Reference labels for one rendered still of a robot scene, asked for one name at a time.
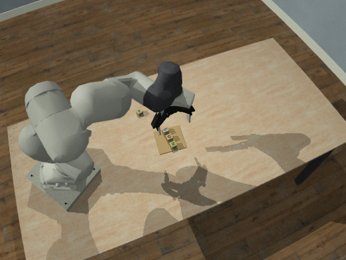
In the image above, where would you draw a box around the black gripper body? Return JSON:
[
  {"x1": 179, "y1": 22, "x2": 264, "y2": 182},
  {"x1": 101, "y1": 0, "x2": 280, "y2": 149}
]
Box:
[{"x1": 164, "y1": 106, "x2": 181, "y2": 114}]

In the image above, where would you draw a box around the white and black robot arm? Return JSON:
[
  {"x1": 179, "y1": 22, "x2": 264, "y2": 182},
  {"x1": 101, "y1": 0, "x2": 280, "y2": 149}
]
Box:
[{"x1": 18, "y1": 61, "x2": 195, "y2": 191}]

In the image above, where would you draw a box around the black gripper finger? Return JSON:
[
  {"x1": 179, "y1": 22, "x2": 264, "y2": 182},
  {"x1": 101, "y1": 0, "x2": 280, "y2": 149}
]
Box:
[
  {"x1": 151, "y1": 111, "x2": 173, "y2": 135},
  {"x1": 176, "y1": 105, "x2": 195, "y2": 123}
]

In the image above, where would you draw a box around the tan flat square mat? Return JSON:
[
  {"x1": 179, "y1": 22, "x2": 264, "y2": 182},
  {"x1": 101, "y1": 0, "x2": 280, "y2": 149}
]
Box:
[{"x1": 153, "y1": 125, "x2": 186, "y2": 155}]

